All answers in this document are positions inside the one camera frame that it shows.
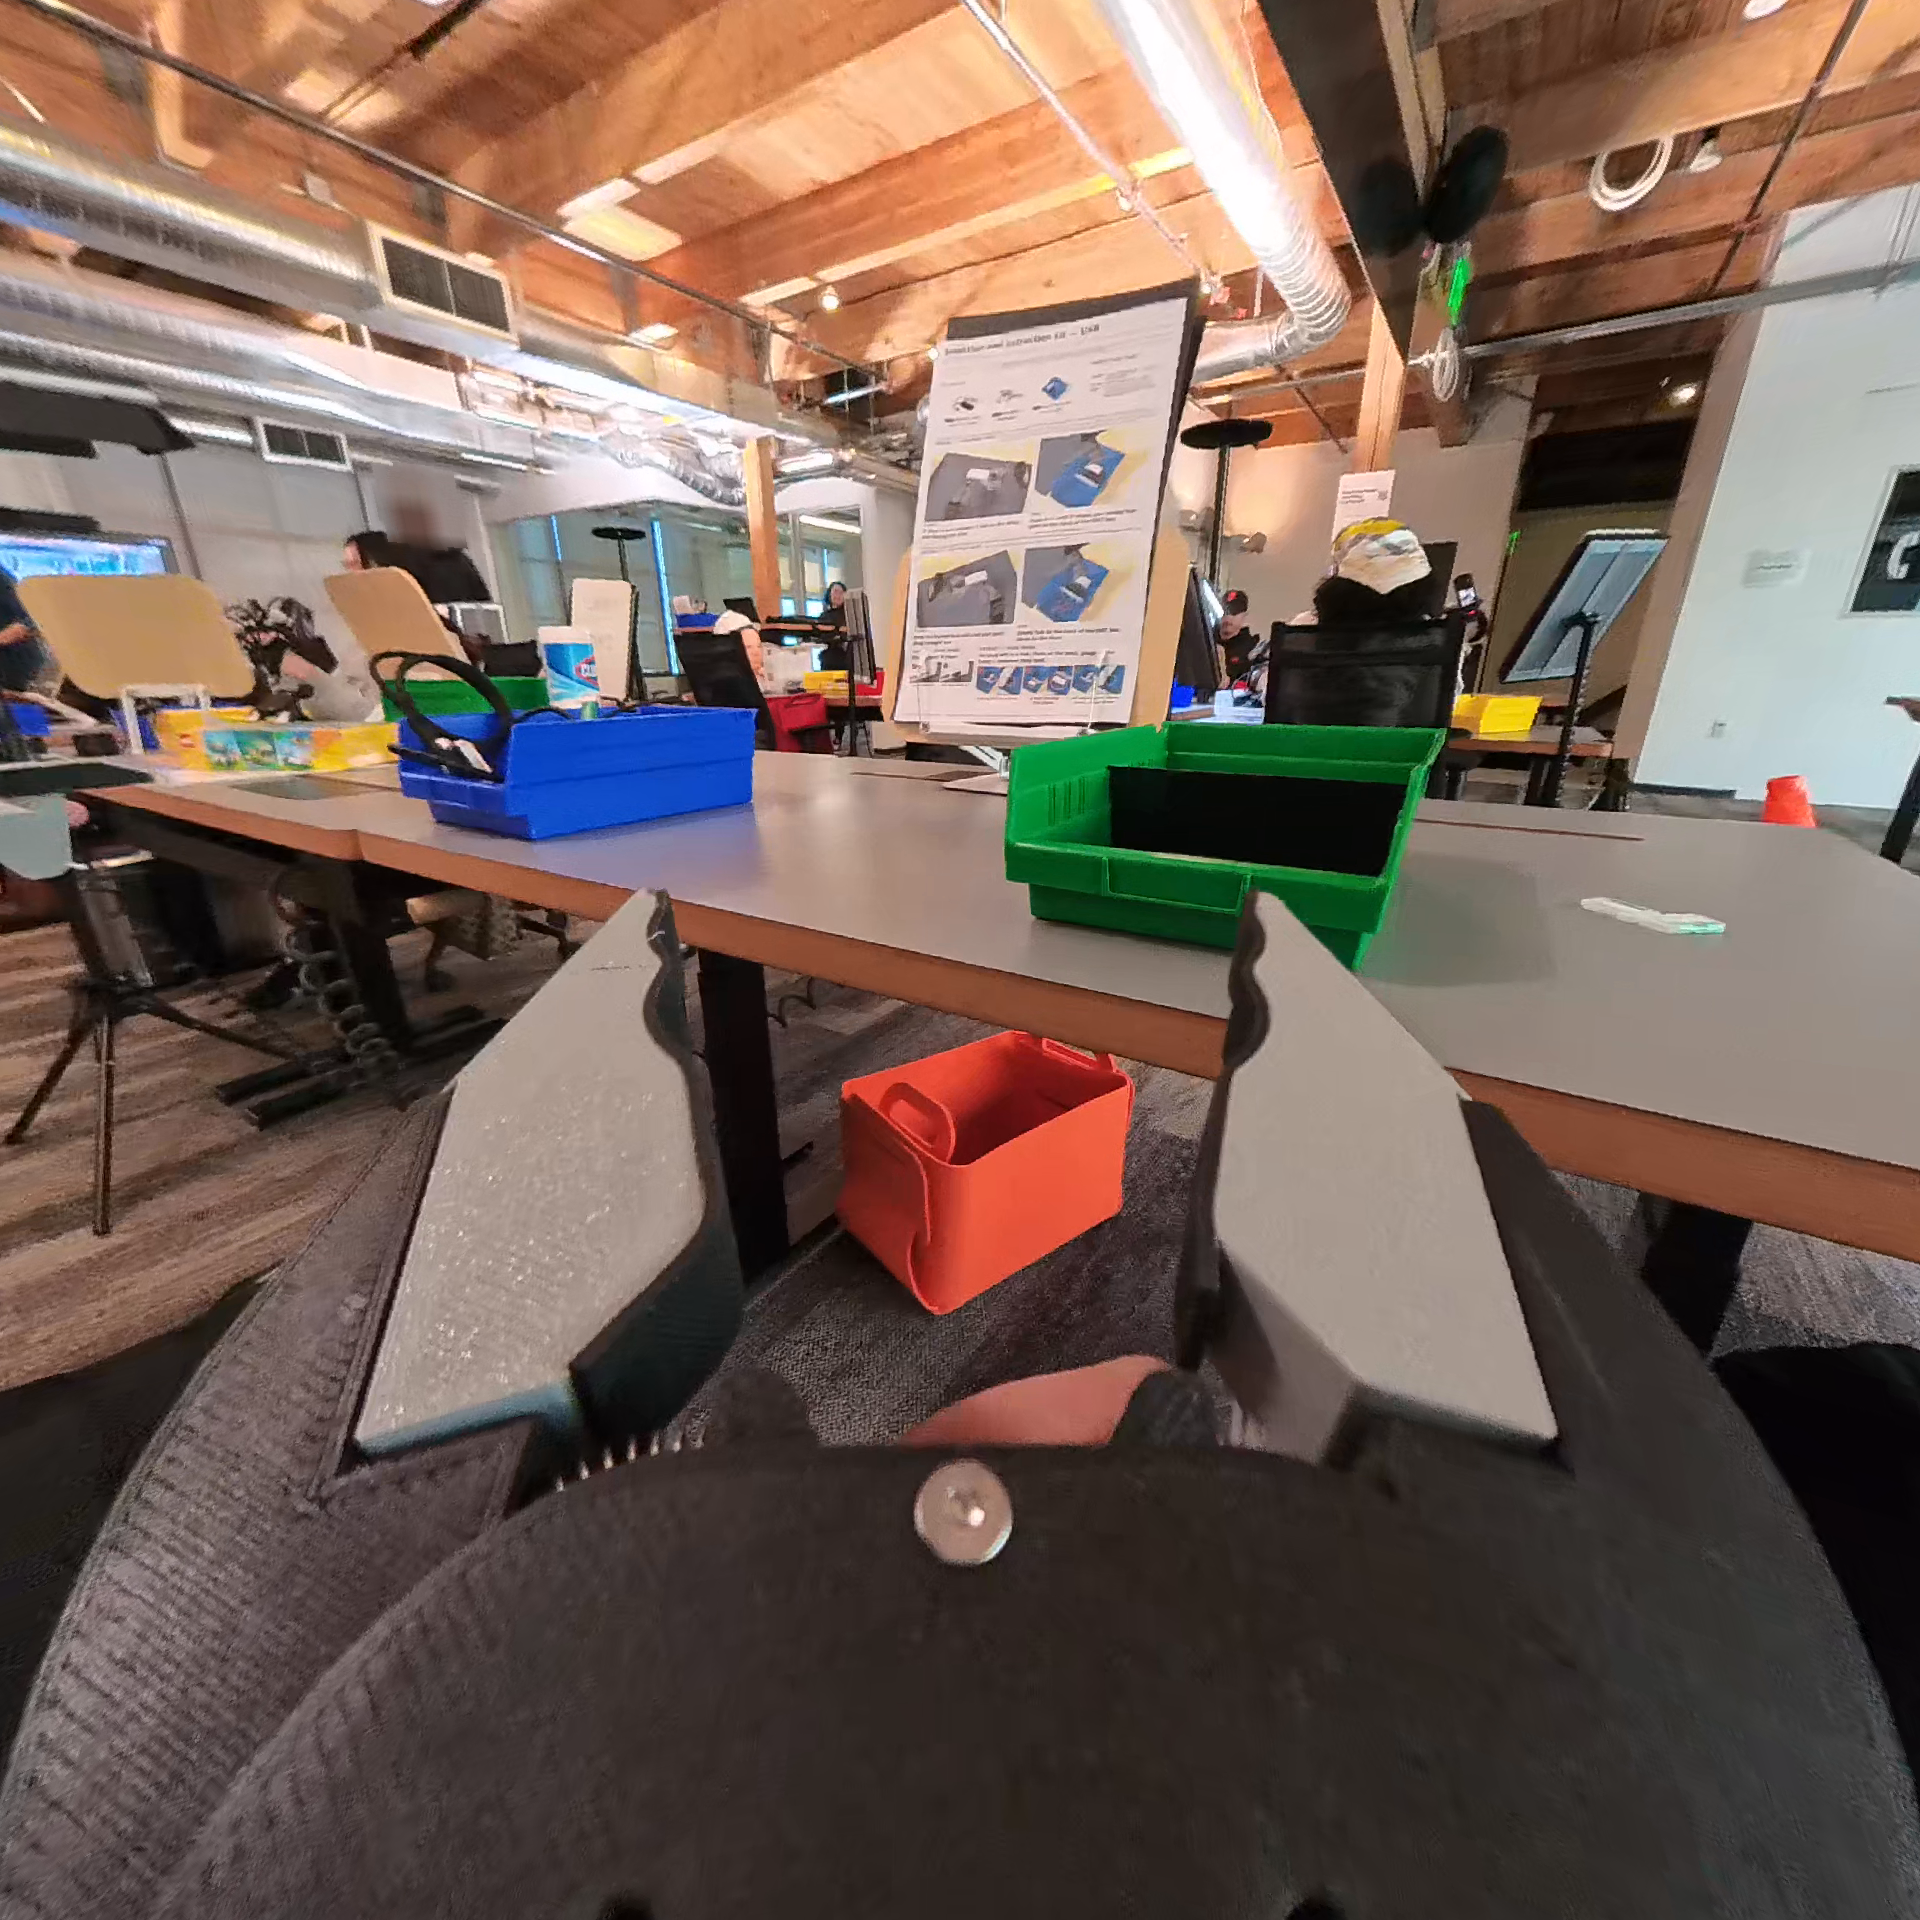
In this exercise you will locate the white wipes canister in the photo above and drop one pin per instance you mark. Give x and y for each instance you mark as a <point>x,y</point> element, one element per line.
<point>569,666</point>

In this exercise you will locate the silver air duct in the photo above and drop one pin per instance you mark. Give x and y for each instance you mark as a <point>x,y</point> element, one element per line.
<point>177,196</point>

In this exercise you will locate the colourful toy box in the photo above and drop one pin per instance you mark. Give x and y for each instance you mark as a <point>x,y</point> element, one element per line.
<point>273,742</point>

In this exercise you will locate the silver flexible duct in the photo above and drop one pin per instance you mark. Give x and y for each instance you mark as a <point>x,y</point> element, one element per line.
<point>1274,211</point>

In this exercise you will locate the black round ceiling fixture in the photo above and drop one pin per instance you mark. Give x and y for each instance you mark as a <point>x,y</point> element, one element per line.
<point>1459,181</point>

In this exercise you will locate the small green plastic bin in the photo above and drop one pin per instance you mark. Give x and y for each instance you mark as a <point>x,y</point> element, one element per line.
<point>517,693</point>

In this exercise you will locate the black table leg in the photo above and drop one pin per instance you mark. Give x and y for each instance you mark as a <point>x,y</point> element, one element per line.
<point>743,1113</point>

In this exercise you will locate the orange fabric basket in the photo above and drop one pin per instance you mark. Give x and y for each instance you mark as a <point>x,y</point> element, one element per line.
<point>1022,1215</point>

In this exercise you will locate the tilted black framed screen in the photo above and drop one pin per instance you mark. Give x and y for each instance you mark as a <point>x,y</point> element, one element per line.
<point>1588,605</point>

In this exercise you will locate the small white board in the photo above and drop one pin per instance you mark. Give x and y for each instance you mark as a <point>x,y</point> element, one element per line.
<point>601,629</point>

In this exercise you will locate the yellow plastic bin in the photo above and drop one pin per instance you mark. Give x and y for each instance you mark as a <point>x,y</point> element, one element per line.
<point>1500,716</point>

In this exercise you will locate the blue plastic bin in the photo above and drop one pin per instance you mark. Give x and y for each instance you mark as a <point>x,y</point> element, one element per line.
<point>601,777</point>

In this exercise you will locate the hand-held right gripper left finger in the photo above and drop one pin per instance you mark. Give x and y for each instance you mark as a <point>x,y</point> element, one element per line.
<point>541,1215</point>

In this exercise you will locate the tan tilted board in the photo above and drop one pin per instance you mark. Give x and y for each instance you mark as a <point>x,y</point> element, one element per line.
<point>134,639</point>
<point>387,612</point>

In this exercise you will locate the black mesh office chair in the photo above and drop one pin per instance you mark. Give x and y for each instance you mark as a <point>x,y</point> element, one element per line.
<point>1366,674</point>

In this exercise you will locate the orange traffic cone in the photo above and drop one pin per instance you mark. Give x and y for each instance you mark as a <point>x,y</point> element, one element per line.
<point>1787,806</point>

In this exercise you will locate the instruction poster board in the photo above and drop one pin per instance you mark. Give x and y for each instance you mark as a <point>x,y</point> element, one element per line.
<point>1036,605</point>

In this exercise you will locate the black tripod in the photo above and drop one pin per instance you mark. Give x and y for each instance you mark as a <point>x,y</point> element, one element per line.
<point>99,1050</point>

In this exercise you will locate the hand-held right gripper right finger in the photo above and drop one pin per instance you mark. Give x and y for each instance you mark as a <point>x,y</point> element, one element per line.
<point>1350,1215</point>

